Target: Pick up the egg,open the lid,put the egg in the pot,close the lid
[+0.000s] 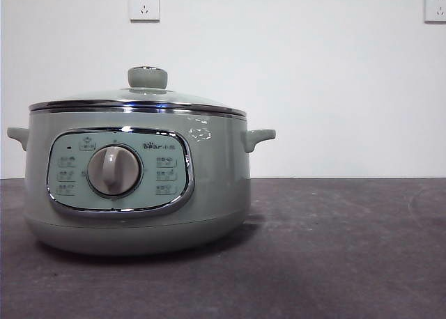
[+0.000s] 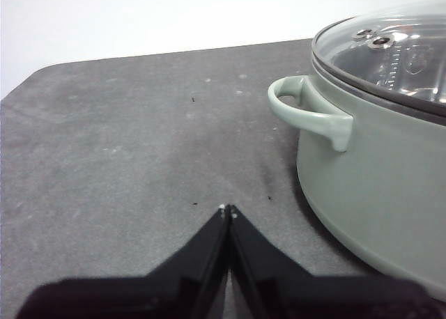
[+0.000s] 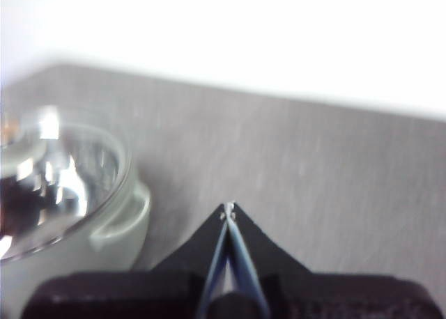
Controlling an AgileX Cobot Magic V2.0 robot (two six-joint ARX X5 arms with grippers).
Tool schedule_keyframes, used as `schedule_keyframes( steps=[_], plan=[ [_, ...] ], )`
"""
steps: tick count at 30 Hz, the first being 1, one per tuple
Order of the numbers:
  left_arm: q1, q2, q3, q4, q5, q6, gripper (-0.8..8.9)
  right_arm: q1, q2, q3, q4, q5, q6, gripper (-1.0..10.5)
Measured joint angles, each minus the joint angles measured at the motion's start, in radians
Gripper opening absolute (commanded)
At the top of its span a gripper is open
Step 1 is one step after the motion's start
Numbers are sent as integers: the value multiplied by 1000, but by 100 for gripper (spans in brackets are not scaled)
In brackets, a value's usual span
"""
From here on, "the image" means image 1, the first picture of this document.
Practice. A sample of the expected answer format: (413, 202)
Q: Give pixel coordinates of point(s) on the glass lid with green knob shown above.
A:
(147, 78)

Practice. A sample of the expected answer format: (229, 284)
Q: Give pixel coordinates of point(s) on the pale green electric cooking pot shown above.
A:
(216, 179)

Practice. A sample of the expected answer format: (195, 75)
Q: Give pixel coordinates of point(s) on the white wall socket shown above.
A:
(145, 5)
(436, 7)

